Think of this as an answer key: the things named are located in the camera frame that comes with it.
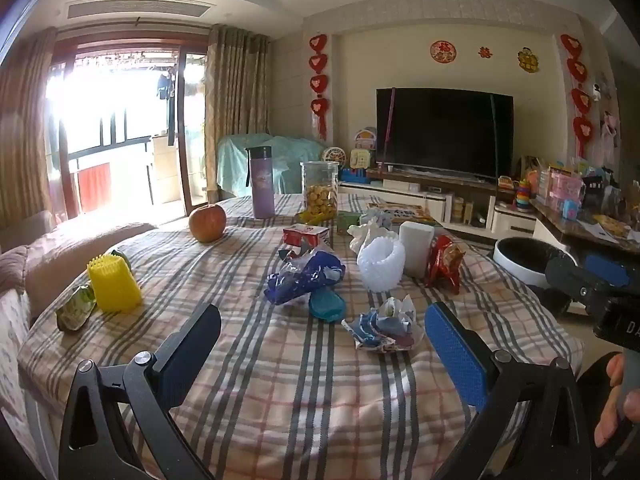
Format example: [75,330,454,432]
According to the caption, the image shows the green snack wrapper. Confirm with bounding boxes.
[55,284,97,332]

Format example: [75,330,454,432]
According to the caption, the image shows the purple water bottle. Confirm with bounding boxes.
[245,146,275,219]

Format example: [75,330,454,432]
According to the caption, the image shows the white television cabinet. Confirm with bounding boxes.
[340,167,538,241]

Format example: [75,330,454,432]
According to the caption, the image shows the red white carton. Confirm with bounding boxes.
[282,225,331,251]

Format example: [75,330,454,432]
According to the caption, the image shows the red apple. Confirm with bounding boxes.
[188,203,227,244]

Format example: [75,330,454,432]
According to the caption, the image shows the pink plastic box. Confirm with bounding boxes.
[547,165,586,206]

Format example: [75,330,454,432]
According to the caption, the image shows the white foam block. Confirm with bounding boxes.
[398,221,435,278]

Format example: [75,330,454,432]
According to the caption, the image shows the orange picture book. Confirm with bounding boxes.
[366,200,438,226]

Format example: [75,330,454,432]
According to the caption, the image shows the hanging dark clothes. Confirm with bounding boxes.
[156,72,177,146]

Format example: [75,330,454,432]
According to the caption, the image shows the red heart wall hanging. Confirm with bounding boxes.
[308,34,331,141]
[559,34,593,158]

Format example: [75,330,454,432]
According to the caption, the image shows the plaid blanket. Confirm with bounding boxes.
[17,192,586,480]

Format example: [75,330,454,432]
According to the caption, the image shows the glass balcony door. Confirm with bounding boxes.
[50,40,208,221]

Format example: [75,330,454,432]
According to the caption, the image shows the white foam net sleeve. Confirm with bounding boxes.
[356,236,407,292]

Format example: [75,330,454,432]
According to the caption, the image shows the clear snack jar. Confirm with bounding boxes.
[300,161,340,223]

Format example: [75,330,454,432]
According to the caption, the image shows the teal covered object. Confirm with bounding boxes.
[216,132,328,201]

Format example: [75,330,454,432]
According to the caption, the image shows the teal round lid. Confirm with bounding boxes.
[308,290,347,322]

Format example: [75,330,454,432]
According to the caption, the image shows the cartoon wall sticker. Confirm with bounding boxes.
[517,46,540,73]

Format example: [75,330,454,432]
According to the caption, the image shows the round red wall sticker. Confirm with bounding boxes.
[430,40,457,63]

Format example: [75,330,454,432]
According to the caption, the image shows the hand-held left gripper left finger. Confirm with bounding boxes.
[59,302,222,480]

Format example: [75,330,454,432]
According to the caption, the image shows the toy house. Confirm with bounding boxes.
[352,129,378,167]

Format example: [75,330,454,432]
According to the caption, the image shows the black television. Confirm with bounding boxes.
[375,87,516,181]

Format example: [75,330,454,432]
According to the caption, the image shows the beige curtain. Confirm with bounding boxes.
[204,24,273,193]
[0,27,58,231]

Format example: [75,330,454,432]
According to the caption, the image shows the lilac paper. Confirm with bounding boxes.
[360,208,396,228]

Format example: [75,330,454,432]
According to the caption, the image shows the blue plastic wrapper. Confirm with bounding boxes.
[265,247,347,307]

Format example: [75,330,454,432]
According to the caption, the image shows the yellow wrapper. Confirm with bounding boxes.
[298,208,338,226]

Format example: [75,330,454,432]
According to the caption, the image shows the marble top table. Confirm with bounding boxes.
[530,197,640,261]

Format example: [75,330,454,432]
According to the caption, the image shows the printed paper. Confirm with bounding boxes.
[341,295,426,356]

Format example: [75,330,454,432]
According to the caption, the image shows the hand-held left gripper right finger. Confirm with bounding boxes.
[424,302,592,480]

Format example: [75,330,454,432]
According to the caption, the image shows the person's right hand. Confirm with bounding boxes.
[595,354,640,448]

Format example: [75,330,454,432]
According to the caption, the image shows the pink hanging garment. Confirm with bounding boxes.
[600,110,621,142]

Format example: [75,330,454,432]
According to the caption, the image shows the toy ferris wheel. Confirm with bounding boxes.
[321,146,347,171]

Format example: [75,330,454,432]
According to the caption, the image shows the pink sofa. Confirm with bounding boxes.
[0,209,158,480]

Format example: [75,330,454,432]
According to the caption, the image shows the stacking ring toy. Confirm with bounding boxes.
[515,177,535,211]

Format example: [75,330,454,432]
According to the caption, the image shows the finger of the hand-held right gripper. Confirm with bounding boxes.
[585,254,632,288]
[544,256,608,311]

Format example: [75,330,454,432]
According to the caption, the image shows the white plastic bag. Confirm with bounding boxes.
[347,221,396,253]

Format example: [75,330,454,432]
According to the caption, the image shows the red snack wrapper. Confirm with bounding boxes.
[425,234,467,295]

